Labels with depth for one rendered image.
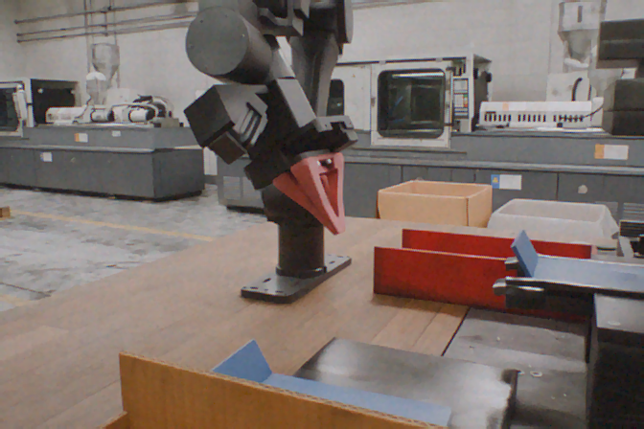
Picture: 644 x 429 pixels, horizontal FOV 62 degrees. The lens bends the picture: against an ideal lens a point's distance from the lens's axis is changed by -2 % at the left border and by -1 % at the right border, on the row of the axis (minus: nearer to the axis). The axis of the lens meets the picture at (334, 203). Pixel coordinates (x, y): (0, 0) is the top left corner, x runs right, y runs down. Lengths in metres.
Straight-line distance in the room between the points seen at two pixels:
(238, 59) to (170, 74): 9.24
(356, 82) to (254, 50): 5.03
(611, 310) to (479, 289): 0.25
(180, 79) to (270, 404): 9.26
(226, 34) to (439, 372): 0.32
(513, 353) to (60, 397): 0.39
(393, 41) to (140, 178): 3.77
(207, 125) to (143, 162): 6.84
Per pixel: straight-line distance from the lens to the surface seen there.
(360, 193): 5.48
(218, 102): 0.45
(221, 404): 0.33
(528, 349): 0.55
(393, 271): 0.66
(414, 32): 7.40
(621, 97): 0.39
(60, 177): 8.64
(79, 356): 0.56
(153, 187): 7.21
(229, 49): 0.46
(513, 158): 5.00
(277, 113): 0.50
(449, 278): 0.64
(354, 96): 5.49
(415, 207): 2.77
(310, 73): 0.74
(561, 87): 5.54
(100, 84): 8.38
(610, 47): 0.42
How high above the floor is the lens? 1.12
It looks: 9 degrees down
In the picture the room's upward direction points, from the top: straight up
